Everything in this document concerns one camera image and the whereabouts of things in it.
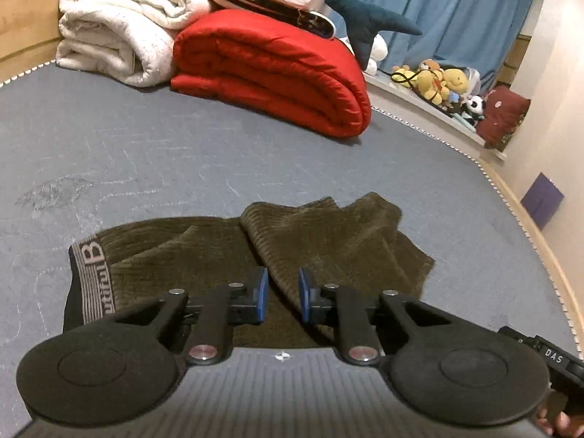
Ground panda plush toy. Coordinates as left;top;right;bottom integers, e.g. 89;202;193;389
460;95;486;122

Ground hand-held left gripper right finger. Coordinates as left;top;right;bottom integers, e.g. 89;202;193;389
297;267;457;366

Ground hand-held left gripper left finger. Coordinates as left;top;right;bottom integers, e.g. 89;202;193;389
112;267;270;366

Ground purple box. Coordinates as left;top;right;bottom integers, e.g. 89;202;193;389
520;172;565;231

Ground olive brown corduroy pants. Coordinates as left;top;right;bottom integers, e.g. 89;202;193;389
62;192;435;350

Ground navy star-print blanket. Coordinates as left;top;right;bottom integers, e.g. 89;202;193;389
182;0;337;40

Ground white plush toy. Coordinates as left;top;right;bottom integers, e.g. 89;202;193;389
347;35;389;76

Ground wooden headboard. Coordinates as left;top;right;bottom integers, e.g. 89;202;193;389
0;0;79;84

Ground yellow plush toy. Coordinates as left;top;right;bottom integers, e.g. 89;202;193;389
442;68;469;97
391;66;420;90

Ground person's right hand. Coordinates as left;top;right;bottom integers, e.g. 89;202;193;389
535;404;579;438

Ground red folded quilt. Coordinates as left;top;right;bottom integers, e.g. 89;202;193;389
170;8;373;139

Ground maroon cushion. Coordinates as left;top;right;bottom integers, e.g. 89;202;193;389
477;85;532;153

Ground orange bear plush toy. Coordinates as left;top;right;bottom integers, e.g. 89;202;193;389
416;58;447;103

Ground blue shark plush toy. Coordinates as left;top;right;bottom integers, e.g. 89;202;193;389
269;0;423;70

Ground grey bed mattress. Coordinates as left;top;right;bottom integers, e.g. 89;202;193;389
0;61;579;438

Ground blue curtain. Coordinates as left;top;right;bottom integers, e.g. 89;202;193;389
319;0;542;96

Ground white folded blanket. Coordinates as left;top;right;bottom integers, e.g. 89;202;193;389
55;0;216;88

